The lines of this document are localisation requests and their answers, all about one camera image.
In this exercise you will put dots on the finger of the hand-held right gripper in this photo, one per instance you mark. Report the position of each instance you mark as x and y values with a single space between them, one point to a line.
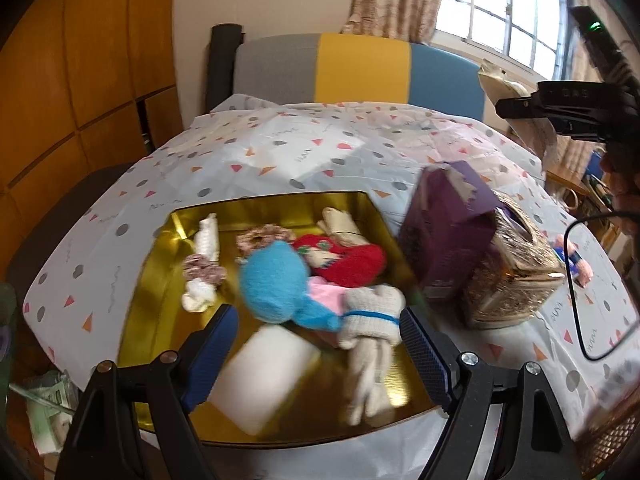
550 107

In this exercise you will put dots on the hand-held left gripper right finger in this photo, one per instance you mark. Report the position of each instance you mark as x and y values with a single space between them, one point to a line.
425 355

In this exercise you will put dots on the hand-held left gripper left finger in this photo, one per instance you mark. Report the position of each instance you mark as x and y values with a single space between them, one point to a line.
210 355

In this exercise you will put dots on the white sponge block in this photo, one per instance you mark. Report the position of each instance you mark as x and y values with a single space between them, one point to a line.
265 375

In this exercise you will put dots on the beige sock with blue stripe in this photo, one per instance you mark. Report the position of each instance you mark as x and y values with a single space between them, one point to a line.
370 320

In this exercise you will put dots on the pink scrunchie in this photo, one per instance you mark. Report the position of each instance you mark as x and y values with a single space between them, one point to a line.
205 269

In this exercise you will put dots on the blue fuzzy sock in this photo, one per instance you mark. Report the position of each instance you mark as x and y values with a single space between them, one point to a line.
272 280

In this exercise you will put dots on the gold tray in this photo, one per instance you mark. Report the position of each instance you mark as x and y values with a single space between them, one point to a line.
160 270

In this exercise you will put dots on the red knit sock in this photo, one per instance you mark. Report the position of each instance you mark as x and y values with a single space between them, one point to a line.
355 262

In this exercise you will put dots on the white sock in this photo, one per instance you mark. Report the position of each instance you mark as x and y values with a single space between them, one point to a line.
207 237

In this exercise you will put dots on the brown scrunchie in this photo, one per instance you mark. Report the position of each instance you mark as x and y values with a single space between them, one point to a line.
250 240

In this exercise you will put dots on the person's right hand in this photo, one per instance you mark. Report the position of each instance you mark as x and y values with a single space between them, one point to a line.
622 177

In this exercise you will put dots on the window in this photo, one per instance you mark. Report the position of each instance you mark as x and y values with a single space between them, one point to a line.
500 5

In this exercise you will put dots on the pink knit cloth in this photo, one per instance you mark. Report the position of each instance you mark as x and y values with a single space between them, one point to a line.
325 295

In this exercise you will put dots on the gold patterned tissue box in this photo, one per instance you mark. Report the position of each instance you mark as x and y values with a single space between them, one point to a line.
515 270

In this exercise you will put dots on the purple box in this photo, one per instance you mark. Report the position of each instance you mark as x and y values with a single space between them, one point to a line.
445 230

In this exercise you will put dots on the pink sock with blue band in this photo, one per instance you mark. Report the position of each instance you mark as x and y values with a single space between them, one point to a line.
575 260

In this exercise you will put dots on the plain beige sock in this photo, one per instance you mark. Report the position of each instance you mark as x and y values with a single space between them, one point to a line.
340 222

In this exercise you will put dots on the green white plastic bag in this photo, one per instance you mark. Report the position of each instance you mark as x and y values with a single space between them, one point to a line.
47 405

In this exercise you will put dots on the multicolour padded headboard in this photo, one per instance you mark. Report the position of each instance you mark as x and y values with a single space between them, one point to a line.
360 67

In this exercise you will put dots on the woven wicker basket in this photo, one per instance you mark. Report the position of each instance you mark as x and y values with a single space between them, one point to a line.
615 445

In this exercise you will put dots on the wooden wardrobe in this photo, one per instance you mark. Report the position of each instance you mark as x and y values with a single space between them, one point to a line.
85 60

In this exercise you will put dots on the black cylindrical post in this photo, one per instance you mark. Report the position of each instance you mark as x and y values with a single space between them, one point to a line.
222 70

